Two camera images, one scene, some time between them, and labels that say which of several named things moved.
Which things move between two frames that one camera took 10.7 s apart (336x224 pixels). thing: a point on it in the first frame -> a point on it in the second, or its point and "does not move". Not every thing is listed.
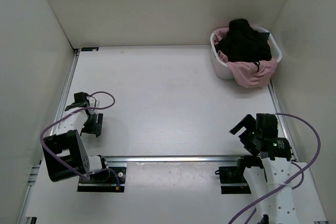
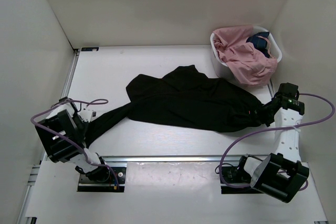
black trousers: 242,43 -> 183,97
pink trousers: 250,74 does not move
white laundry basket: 221,66 does not move
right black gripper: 249,123 -> 266,120
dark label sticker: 89,49 does not move
